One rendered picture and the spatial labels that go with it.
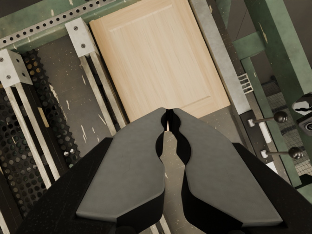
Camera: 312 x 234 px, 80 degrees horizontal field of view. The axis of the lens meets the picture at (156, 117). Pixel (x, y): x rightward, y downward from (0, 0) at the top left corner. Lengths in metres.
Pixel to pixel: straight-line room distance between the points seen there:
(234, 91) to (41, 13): 0.74
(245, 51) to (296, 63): 0.18
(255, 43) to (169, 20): 0.36
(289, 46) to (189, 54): 0.35
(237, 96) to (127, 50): 0.44
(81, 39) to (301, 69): 0.78
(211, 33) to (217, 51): 0.07
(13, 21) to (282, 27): 0.96
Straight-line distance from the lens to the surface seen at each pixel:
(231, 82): 0.74
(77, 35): 0.75
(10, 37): 0.88
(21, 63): 0.88
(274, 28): 0.86
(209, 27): 0.78
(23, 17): 0.89
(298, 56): 0.87
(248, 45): 0.89
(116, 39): 0.77
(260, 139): 0.77
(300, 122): 0.60
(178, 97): 0.71
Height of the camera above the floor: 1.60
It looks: 30 degrees down
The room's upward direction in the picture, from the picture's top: 157 degrees clockwise
